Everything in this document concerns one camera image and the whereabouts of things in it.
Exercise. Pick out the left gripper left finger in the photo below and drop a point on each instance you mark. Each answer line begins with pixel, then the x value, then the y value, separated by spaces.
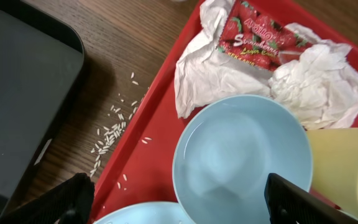
pixel 67 203

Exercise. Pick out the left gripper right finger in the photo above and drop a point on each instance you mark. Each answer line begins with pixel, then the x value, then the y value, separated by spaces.
pixel 289 204

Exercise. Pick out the yellow plastic cup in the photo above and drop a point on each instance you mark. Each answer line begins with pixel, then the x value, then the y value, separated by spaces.
pixel 335 166

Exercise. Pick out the red serving tray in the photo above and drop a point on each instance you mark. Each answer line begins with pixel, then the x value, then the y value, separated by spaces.
pixel 138 172

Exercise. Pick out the light blue bowl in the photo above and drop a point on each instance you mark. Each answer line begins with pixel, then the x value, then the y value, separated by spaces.
pixel 226 153

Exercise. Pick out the light blue plate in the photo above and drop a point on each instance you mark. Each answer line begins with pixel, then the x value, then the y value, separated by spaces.
pixel 147 213

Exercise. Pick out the crumpled white napkin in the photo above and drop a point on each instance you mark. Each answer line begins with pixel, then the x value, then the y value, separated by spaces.
pixel 320 87

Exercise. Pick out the black plastic bin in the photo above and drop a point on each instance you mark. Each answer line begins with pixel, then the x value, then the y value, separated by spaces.
pixel 41 63

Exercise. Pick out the red strawberry snack wrapper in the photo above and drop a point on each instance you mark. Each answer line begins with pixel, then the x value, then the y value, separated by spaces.
pixel 256 39

